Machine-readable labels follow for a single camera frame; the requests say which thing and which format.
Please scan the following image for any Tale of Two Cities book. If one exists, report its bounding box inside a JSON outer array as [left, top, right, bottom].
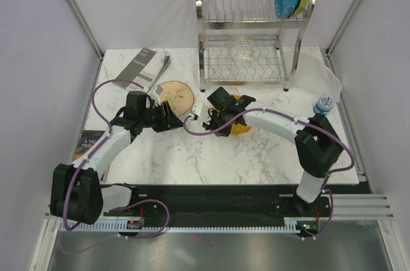
[[72, 130, 104, 161]]

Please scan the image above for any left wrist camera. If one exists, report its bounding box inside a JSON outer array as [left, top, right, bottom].
[[147, 85, 163, 106]]

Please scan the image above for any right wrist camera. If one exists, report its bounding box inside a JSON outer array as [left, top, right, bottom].
[[192, 102, 211, 125]]

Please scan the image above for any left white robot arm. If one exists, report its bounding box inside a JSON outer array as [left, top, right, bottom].
[[50, 91, 183, 231]]

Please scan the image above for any grey spiral bound booklet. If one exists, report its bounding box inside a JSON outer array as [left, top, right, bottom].
[[113, 48, 171, 92]]

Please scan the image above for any orange polka dot plate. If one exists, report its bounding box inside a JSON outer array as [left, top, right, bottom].
[[230, 93, 252, 136]]

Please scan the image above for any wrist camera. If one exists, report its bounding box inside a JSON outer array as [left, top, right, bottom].
[[192, 102, 211, 125], [147, 85, 163, 106]]

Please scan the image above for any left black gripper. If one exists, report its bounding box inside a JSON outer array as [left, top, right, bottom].
[[139, 101, 184, 133]]

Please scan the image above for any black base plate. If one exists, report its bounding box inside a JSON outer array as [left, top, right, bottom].
[[102, 183, 337, 229]]

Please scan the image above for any white slotted cable duct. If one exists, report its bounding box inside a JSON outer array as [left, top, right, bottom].
[[74, 217, 300, 234]]

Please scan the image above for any beige bird plate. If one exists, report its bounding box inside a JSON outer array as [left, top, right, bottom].
[[159, 81, 195, 117]]

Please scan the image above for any stainless steel dish rack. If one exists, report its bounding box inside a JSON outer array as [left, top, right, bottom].
[[195, 0, 316, 92]]

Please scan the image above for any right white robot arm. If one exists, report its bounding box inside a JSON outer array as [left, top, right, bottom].
[[197, 87, 343, 216]]

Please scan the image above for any white cloth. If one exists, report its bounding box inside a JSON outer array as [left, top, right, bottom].
[[288, 53, 342, 103]]

